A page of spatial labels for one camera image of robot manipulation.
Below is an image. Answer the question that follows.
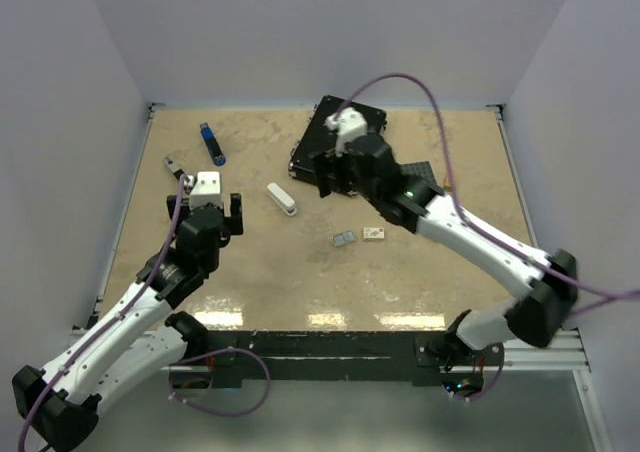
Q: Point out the white staples box sleeve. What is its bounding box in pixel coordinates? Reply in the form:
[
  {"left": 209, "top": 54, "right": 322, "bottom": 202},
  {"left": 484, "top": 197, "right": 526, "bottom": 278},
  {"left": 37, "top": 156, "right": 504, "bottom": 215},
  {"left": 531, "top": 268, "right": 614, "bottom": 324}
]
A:
[{"left": 362, "top": 227, "right": 385, "bottom": 241}]

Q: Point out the black and silver stapler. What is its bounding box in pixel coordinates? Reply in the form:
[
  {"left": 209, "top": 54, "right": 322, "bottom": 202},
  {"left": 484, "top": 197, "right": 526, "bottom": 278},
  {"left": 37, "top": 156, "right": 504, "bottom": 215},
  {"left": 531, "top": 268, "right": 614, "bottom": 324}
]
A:
[{"left": 163, "top": 156, "right": 188, "bottom": 183}]

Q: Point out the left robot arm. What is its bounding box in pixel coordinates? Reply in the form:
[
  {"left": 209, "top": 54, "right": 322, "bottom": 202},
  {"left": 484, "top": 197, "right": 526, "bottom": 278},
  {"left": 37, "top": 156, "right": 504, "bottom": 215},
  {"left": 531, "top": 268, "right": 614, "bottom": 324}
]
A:
[{"left": 11, "top": 193, "right": 244, "bottom": 451}]

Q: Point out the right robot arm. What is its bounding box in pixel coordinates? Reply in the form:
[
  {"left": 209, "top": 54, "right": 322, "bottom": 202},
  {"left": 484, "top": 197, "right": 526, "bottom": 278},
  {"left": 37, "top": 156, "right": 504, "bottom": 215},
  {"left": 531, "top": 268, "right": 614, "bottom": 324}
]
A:
[{"left": 311, "top": 133, "right": 578, "bottom": 366}]

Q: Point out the blue stapler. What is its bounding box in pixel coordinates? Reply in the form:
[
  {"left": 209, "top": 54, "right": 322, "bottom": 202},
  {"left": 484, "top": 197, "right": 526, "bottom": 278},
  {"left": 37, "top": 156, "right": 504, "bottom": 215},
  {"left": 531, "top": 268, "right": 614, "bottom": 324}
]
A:
[{"left": 200, "top": 123, "right": 226, "bottom": 167}]

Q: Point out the black hard case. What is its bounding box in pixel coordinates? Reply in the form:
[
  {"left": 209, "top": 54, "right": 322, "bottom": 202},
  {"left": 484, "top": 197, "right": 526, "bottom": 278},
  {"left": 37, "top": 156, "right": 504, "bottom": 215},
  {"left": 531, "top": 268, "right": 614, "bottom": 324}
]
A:
[{"left": 288, "top": 95, "right": 387, "bottom": 186}]

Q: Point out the grey studded baseplate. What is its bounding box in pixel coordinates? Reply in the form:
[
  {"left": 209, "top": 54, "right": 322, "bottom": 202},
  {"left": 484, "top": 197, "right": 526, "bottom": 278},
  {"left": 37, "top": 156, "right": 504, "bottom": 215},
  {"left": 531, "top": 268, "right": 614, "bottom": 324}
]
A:
[{"left": 400, "top": 161, "right": 439, "bottom": 188}]

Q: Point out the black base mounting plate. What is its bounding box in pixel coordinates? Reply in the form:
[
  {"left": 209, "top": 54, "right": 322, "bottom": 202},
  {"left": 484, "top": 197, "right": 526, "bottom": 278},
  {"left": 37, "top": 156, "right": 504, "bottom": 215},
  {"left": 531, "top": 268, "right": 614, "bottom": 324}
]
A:
[{"left": 177, "top": 330, "right": 504, "bottom": 392}]

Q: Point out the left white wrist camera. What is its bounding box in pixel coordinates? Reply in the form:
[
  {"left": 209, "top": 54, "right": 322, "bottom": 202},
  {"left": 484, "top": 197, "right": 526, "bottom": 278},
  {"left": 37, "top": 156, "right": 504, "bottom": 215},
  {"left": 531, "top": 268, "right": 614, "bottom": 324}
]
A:
[{"left": 185, "top": 171, "right": 223, "bottom": 210}]

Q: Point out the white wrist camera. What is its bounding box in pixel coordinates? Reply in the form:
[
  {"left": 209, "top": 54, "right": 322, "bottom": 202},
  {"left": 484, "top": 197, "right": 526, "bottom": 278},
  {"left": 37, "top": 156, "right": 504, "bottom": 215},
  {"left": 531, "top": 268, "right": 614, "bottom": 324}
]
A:
[
  {"left": 325, "top": 107, "right": 368, "bottom": 157},
  {"left": 185, "top": 171, "right": 223, "bottom": 210}
]

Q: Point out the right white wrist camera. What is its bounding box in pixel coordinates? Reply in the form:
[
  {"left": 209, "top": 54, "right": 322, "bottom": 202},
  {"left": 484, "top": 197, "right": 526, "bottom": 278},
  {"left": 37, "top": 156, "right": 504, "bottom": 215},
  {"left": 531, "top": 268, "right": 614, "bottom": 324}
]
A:
[{"left": 325, "top": 107, "right": 368, "bottom": 157}]

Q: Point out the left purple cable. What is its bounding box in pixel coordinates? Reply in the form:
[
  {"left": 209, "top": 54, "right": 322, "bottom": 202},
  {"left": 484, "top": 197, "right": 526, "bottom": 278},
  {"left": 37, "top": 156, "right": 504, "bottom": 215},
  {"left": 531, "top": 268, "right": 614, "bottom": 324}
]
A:
[{"left": 17, "top": 174, "right": 274, "bottom": 452}]

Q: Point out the purple cable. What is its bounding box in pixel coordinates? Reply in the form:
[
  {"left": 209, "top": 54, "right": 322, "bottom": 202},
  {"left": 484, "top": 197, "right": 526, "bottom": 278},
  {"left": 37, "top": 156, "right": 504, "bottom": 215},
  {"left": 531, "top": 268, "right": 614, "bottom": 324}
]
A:
[
  {"left": 17, "top": 174, "right": 274, "bottom": 452},
  {"left": 337, "top": 74, "right": 640, "bottom": 402}
]

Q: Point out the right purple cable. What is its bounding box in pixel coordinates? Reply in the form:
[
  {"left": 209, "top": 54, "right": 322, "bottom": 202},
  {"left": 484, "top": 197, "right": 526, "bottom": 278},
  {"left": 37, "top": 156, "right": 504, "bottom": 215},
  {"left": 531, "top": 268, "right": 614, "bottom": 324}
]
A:
[{"left": 337, "top": 74, "right": 640, "bottom": 402}]

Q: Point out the aluminium frame rail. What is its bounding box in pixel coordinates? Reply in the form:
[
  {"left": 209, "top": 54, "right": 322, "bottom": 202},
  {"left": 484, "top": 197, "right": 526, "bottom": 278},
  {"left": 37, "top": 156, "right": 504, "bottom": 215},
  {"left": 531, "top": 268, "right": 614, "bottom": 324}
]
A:
[{"left": 37, "top": 291, "right": 166, "bottom": 452}]

